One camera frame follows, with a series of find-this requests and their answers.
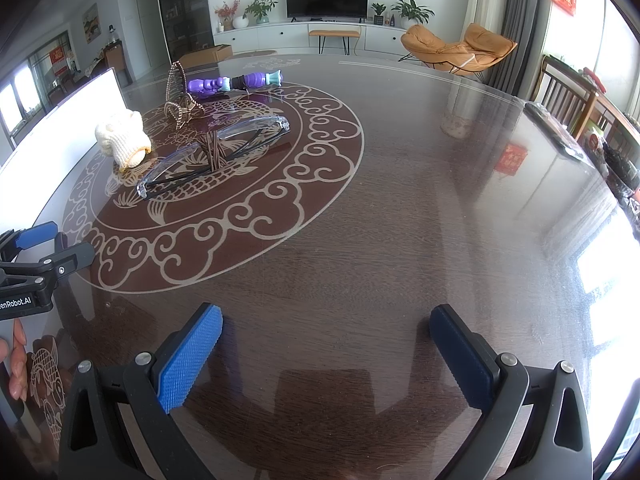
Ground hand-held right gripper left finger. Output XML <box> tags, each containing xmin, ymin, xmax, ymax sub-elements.
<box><xmin>59</xmin><ymin>302</ymin><xmax>224</xmax><ymax>480</ymax></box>

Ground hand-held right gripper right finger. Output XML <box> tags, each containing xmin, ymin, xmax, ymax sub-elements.
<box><xmin>429</xmin><ymin>304</ymin><xmax>593</xmax><ymax>480</ymax></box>

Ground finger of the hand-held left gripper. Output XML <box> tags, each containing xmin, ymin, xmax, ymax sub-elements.
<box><xmin>0</xmin><ymin>221</ymin><xmax>58</xmax><ymax>261</ymax></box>
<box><xmin>0</xmin><ymin>242</ymin><xmax>96</xmax><ymax>287</ymax></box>

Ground white storage box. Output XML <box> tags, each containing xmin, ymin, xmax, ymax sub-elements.
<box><xmin>0</xmin><ymin>67</ymin><xmax>126</xmax><ymax>238</ymax></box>

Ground patterned brown desktop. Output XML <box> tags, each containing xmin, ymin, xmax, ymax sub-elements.
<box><xmin>0</xmin><ymin>52</ymin><xmax>640</xmax><ymax>480</ymax></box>

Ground person's left hand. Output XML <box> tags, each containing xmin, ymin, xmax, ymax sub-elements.
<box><xmin>0</xmin><ymin>319</ymin><xmax>28</xmax><ymax>402</ymax></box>

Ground cream knit glove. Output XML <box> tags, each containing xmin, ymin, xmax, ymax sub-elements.
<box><xmin>95</xmin><ymin>110</ymin><xmax>152</xmax><ymax>168</ymax></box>

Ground small wooden cabinet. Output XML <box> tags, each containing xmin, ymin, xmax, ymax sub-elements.
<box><xmin>103</xmin><ymin>40</ymin><xmax>133</xmax><ymax>87</ymax></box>

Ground cardboard box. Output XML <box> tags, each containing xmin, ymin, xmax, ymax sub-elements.
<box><xmin>179</xmin><ymin>44</ymin><xmax>234</xmax><ymax>68</ymax></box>

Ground side table clutter pile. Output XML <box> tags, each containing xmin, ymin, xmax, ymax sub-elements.
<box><xmin>582</xmin><ymin>130</ymin><xmax>640</xmax><ymax>241</ymax></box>

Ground purple toy wand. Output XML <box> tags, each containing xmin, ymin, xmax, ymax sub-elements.
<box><xmin>187</xmin><ymin>71</ymin><xmax>285</xmax><ymax>96</ymax></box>

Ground dark glass display cabinet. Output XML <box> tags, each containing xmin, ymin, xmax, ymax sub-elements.
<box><xmin>154</xmin><ymin>0</ymin><xmax>215</xmax><ymax>63</ymax></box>

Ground dark wooden chair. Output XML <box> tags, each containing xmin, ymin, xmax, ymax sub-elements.
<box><xmin>530</xmin><ymin>55</ymin><xmax>601</xmax><ymax>141</ymax></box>

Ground vase of red flowers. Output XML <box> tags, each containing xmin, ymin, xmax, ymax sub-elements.
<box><xmin>214</xmin><ymin>1</ymin><xmax>240</xmax><ymax>32</ymax></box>

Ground white television cabinet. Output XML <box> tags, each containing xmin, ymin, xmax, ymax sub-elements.
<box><xmin>213</xmin><ymin>22</ymin><xmax>416</xmax><ymax>56</ymax></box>

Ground green potted plant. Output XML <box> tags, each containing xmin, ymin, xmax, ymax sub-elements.
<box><xmin>244</xmin><ymin>0</ymin><xmax>279</xmax><ymax>25</ymax></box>

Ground orange lounge chair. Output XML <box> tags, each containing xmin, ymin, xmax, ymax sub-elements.
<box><xmin>400</xmin><ymin>23</ymin><xmax>519</xmax><ymax>81</ymax></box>

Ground wooden bench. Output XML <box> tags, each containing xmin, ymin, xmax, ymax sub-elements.
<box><xmin>308</xmin><ymin>29</ymin><xmax>362</xmax><ymax>56</ymax></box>

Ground large leafy potted plant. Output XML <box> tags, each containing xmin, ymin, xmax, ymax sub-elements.
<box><xmin>390</xmin><ymin>0</ymin><xmax>436</xmax><ymax>30</ymax></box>

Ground grey curtain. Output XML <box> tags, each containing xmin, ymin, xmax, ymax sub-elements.
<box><xmin>485</xmin><ymin>0</ymin><xmax>543</xmax><ymax>96</ymax></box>

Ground covered floor air conditioner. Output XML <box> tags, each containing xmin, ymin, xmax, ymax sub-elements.
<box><xmin>462</xmin><ymin>0</ymin><xmax>511</xmax><ymax>43</ymax></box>

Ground black television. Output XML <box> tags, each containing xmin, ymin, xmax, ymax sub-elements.
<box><xmin>285</xmin><ymin>0</ymin><xmax>370</xmax><ymax>23</ymax></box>

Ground clear frame glasses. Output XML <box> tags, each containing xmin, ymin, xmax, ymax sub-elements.
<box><xmin>136</xmin><ymin>116</ymin><xmax>292</xmax><ymax>200</ymax></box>

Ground framed wall painting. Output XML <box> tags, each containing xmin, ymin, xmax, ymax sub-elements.
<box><xmin>81</xmin><ymin>2</ymin><xmax>100</xmax><ymax>44</ymax></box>

